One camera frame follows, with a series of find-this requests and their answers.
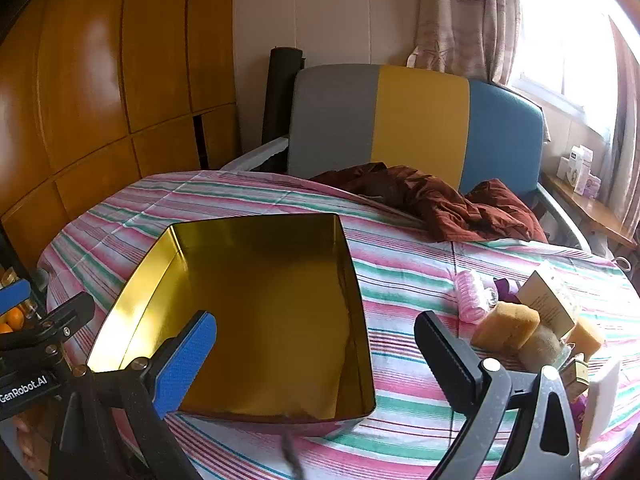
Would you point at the black rolled mat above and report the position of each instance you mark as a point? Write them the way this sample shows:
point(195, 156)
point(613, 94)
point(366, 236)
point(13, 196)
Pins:
point(277, 100)

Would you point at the grey bed rail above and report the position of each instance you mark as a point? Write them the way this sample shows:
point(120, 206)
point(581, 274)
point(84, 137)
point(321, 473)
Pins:
point(255, 152)
point(560, 215)

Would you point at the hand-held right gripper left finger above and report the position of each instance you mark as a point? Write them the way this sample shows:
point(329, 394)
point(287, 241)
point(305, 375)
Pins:
point(185, 365)

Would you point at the beige towel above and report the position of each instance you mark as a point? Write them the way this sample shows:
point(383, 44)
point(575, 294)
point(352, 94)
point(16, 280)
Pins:
point(540, 350)

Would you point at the white box with round print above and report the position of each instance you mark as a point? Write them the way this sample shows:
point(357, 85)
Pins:
point(567, 171)

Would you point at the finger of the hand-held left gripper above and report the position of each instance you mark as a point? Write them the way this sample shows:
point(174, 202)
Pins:
point(60, 320)
point(14, 297)

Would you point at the grey yellow blue headboard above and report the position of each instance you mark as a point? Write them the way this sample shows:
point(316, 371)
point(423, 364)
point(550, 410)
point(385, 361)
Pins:
point(420, 120)

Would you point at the cream cardboard box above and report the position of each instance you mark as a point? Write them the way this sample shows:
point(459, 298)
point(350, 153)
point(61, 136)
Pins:
point(547, 300)

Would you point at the white foam block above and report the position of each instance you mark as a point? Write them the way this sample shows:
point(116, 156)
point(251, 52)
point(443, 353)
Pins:
point(600, 405)

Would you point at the maroon quilted jacket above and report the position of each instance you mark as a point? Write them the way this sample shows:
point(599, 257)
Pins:
point(440, 205)

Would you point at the clear plastic packet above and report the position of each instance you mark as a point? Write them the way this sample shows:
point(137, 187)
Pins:
point(491, 294)

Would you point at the orange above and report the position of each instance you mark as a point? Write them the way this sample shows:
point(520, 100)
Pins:
point(15, 316)

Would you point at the wooden wardrobe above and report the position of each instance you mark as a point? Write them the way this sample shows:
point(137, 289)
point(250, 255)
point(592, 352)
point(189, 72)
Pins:
point(90, 85)

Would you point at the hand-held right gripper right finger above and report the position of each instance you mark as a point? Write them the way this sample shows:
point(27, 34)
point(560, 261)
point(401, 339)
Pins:
point(450, 355)

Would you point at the window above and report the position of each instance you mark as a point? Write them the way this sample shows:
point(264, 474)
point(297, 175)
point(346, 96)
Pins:
point(560, 35)

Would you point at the pink curtain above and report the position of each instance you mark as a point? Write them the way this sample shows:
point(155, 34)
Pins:
point(627, 135)

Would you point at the wooden side table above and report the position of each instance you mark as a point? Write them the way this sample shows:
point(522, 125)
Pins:
point(590, 210)

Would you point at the yellow sponge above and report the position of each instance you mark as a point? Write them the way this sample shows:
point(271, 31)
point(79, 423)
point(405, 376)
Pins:
point(502, 330)
point(585, 337)

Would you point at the green and beige box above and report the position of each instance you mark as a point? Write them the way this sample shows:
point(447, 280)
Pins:
point(575, 377)

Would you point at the small purple pouch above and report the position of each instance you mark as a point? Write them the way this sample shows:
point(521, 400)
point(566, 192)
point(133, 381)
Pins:
point(579, 412)

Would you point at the lilac box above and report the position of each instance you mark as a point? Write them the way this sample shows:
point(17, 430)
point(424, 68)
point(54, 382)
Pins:
point(590, 185)

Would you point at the gold metal tin box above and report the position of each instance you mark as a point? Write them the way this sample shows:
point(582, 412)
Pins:
point(270, 310)

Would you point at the patterned beige curtain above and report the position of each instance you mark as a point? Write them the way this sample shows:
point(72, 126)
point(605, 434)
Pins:
point(460, 10)

